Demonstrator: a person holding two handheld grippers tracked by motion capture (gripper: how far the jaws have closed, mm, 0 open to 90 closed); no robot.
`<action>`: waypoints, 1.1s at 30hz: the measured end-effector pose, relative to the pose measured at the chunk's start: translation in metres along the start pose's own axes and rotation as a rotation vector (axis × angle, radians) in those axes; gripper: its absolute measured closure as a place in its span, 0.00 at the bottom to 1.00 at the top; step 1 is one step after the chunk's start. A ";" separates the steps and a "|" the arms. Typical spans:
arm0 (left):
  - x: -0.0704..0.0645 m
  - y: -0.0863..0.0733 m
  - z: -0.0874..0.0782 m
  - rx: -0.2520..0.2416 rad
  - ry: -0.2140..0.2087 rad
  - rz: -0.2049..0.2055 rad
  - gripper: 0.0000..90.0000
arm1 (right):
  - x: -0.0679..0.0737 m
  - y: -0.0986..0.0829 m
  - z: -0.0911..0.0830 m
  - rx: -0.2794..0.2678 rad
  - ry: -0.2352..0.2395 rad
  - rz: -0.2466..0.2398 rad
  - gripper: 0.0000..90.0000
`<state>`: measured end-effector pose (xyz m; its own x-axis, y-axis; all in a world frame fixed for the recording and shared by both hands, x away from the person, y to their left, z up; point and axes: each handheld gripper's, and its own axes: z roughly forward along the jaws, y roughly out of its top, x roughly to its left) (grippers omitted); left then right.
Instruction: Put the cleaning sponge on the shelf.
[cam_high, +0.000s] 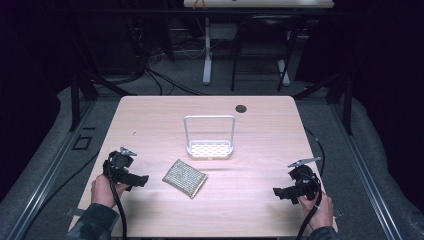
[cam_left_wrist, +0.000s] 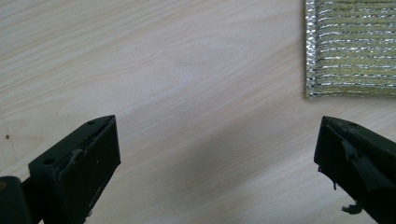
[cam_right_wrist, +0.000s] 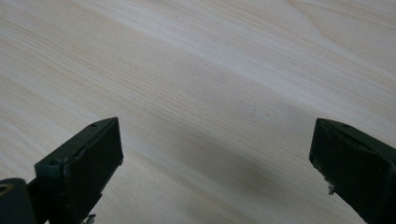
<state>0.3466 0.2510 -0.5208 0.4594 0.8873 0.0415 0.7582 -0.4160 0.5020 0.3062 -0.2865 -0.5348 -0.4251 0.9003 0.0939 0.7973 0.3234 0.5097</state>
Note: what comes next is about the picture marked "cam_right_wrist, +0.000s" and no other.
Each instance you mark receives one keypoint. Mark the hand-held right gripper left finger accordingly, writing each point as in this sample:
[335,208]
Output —
[87,165]

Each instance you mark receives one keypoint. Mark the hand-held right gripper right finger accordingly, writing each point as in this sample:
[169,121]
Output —
[355,168]

